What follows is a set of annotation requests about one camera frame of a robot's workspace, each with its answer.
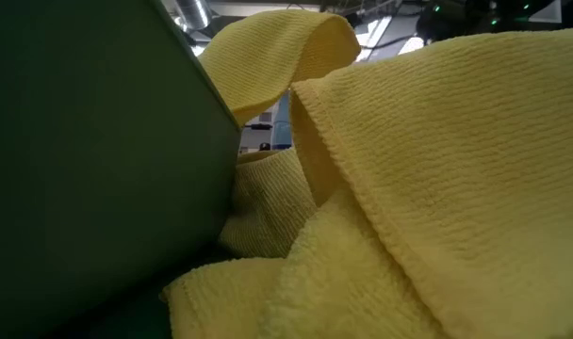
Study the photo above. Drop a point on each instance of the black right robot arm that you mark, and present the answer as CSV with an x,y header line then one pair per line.
x,y
456,23

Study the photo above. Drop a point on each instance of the silver ventilation duct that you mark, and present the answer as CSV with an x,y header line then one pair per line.
x,y
194,13

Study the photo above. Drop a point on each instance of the green plastic basket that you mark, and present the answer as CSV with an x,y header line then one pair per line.
x,y
103,165

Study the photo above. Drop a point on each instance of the light blue spray bottle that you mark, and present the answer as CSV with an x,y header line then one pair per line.
x,y
282,127

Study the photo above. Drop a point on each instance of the white ceiling box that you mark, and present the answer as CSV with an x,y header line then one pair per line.
x,y
548,11

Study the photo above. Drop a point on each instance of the yellow microfiber towel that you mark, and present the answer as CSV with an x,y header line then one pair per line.
x,y
456,165
267,56
267,207

